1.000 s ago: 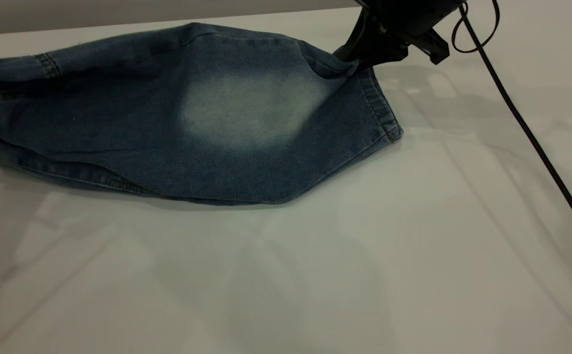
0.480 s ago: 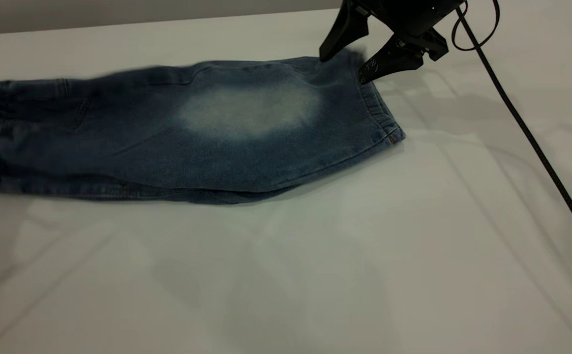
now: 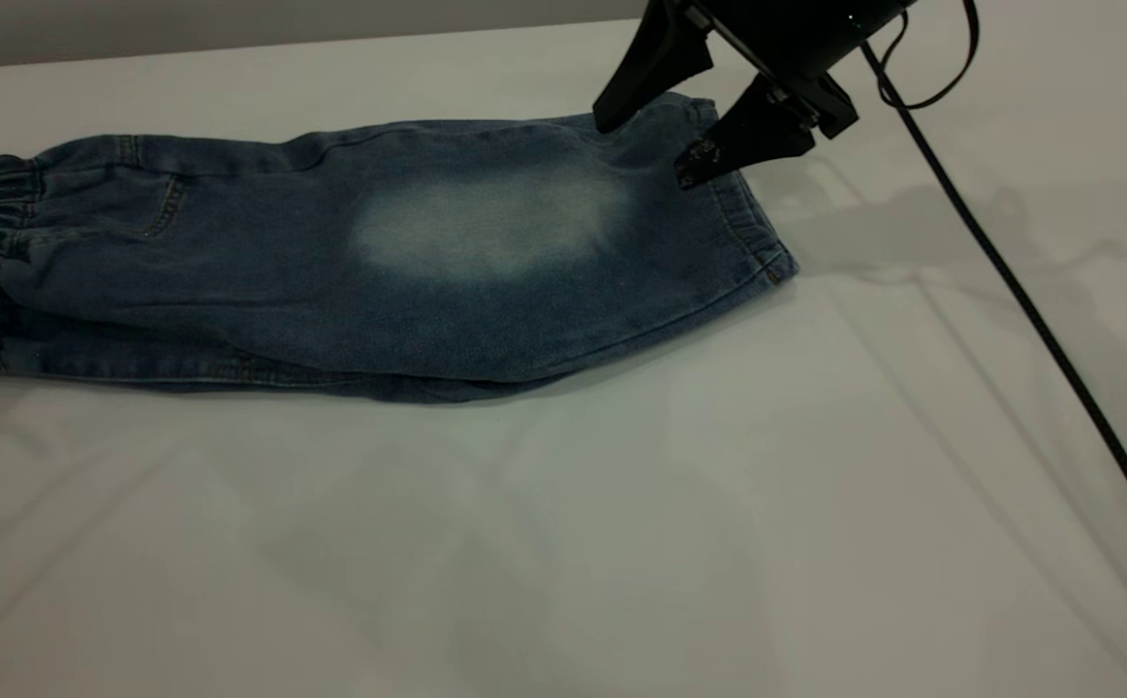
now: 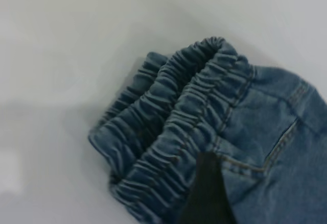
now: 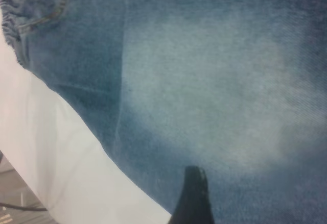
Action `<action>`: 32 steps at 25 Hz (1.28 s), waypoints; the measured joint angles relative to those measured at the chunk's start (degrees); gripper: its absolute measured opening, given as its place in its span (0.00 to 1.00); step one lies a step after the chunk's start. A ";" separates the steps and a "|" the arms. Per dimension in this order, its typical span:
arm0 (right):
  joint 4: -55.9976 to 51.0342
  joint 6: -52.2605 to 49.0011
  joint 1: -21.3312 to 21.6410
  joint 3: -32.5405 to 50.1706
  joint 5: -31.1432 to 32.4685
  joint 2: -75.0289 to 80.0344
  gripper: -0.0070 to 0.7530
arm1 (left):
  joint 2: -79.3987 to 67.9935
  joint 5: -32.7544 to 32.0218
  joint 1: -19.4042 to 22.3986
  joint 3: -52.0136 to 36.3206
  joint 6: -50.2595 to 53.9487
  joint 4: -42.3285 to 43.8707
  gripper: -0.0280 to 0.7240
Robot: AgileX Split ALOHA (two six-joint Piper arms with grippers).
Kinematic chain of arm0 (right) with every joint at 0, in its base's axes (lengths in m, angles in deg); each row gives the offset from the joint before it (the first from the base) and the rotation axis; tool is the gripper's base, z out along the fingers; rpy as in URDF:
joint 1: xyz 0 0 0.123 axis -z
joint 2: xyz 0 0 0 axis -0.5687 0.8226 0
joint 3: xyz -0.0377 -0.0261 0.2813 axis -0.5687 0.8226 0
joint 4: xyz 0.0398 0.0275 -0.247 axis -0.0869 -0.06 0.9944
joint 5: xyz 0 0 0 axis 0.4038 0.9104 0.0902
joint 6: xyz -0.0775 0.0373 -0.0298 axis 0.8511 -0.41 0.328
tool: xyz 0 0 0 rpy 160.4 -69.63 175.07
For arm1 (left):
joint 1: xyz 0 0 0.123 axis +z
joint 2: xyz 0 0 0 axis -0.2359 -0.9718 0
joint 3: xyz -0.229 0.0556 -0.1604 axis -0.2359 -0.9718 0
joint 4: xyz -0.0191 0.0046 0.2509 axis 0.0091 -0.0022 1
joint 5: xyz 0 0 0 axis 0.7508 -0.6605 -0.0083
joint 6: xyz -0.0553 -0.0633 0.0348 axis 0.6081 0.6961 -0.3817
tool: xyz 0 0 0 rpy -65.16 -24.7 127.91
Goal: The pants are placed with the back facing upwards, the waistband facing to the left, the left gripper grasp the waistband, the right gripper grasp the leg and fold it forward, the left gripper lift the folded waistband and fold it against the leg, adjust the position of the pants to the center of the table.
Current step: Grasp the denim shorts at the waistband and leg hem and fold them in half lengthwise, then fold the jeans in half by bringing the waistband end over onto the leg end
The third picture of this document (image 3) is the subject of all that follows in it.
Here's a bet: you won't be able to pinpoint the thin black looped cable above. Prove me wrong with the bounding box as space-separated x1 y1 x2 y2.
875 0 981 110

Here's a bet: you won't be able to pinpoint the blue denim shorts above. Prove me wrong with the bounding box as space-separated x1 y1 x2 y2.
0 92 801 406

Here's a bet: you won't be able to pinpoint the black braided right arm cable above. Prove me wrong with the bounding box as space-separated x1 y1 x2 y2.
859 39 1127 583

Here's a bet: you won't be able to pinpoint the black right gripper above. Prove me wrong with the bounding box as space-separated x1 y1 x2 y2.
592 0 913 190

